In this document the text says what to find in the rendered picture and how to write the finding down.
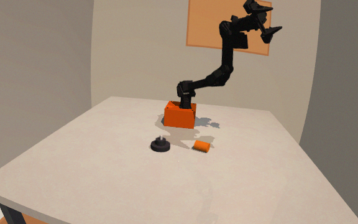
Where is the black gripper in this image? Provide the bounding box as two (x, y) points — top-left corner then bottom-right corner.
(241, 0), (283, 44)

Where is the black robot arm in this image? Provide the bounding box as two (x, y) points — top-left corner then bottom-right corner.
(177, 15), (248, 109)

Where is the orange knob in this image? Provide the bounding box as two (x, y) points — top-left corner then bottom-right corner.
(194, 140), (210, 152)

